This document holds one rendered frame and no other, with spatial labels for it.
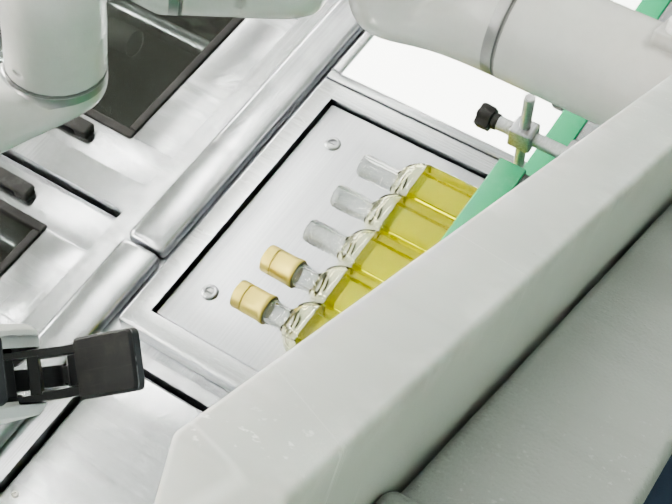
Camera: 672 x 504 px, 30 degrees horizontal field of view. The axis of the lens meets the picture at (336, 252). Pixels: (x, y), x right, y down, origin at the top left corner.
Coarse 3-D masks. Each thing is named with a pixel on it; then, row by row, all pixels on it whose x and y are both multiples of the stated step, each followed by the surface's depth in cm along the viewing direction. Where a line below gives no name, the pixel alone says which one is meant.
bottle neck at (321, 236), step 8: (312, 224) 145; (320, 224) 145; (304, 232) 145; (312, 232) 145; (320, 232) 144; (328, 232) 144; (336, 232) 145; (304, 240) 146; (312, 240) 145; (320, 240) 144; (328, 240) 144; (336, 240) 144; (320, 248) 145; (328, 248) 144; (336, 248) 144; (336, 256) 144
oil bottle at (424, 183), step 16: (400, 176) 148; (416, 176) 147; (432, 176) 147; (448, 176) 147; (400, 192) 147; (416, 192) 146; (432, 192) 146; (448, 192) 146; (464, 192) 146; (432, 208) 145; (448, 208) 145
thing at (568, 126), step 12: (648, 0) 161; (660, 0) 161; (648, 12) 160; (660, 12) 160; (564, 120) 150; (576, 120) 150; (588, 120) 150; (552, 132) 149; (564, 132) 149; (576, 132) 149; (588, 132) 149; (564, 144) 148; (540, 156) 147; (552, 156) 147; (528, 168) 146; (540, 168) 146
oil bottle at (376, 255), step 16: (352, 240) 142; (368, 240) 142; (384, 240) 142; (352, 256) 141; (368, 256) 141; (384, 256) 141; (400, 256) 141; (416, 256) 141; (368, 272) 140; (384, 272) 140
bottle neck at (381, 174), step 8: (368, 160) 150; (376, 160) 151; (360, 168) 151; (368, 168) 150; (376, 168) 150; (384, 168) 150; (392, 168) 150; (360, 176) 152; (368, 176) 151; (376, 176) 150; (384, 176) 150; (392, 176) 149; (376, 184) 151; (384, 184) 150
